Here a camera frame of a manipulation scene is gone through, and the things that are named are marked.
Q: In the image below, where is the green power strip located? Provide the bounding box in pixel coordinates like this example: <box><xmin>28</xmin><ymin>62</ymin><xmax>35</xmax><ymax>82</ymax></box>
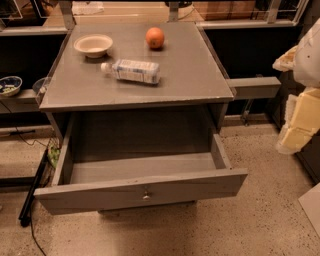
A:
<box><xmin>48</xmin><ymin>146</ymin><xmax>60</xmax><ymax>168</ymax></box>

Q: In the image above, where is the grey top drawer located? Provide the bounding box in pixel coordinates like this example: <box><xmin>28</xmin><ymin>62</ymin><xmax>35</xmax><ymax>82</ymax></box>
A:
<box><xmin>35</xmin><ymin>109</ymin><xmax>247</xmax><ymax>215</ymax></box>

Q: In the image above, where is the grey drawer cabinet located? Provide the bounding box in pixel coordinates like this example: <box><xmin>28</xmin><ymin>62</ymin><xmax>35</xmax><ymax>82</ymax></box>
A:
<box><xmin>38</xmin><ymin>21</ymin><xmax>236</xmax><ymax>214</ymax></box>

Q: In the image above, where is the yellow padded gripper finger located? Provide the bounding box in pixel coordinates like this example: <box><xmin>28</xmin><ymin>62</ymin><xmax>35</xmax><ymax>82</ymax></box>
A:
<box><xmin>272</xmin><ymin>46</ymin><xmax>298</xmax><ymax>72</ymax></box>

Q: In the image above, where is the clear plastic container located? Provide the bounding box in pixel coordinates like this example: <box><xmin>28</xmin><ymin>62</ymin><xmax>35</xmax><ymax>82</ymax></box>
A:
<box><xmin>32</xmin><ymin>77</ymin><xmax>51</xmax><ymax>100</ymax></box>

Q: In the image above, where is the orange fruit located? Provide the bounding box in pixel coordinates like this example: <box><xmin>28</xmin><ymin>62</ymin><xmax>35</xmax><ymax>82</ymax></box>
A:
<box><xmin>145</xmin><ymin>27</ymin><xmax>165</xmax><ymax>49</ymax></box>

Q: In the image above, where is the black floor bar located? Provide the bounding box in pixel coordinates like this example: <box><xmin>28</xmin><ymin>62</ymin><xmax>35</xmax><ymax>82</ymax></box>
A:
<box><xmin>18</xmin><ymin>150</ymin><xmax>48</xmax><ymax>227</ymax></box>

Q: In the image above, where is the clear plastic water bottle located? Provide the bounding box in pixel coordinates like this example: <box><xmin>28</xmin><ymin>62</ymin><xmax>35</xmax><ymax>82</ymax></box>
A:
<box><xmin>101</xmin><ymin>59</ymin><xmax>160</xmax><ymax>85</ymax></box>

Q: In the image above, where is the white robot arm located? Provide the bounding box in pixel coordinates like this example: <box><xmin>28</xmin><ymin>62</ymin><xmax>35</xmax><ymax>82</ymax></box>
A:
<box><xmin>272</xmin><ymin>19</ymin><xmax>320</xmax><ymax>154</ymax></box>

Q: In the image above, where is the beige paper bowl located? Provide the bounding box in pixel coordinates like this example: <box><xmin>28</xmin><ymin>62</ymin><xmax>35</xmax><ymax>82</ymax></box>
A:
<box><xmin>74</xmin><ymin>34</ymin><xmax>113</xmax><ymax>58</ymax></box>

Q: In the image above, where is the white and yellow gripper body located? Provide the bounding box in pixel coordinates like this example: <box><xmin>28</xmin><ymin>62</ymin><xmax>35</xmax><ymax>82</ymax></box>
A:
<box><xmin>276</xmin><ymin>88</ymin><xmax>320</xmax><ymax>155</ymax></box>

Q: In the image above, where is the blue patterned bowl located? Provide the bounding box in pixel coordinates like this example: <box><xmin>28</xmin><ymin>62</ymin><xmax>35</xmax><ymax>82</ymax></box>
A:
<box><xmin>0</xmin><ymin>76</ymin><xmax>23</xmax><ymax>97</ymax></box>

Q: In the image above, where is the grey side shelf bar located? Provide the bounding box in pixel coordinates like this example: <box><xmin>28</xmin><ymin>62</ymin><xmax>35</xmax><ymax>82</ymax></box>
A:
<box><xmin>227</xmin><ymin>77</ymin><xmax>281</xmax><ymax>100</ymax></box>

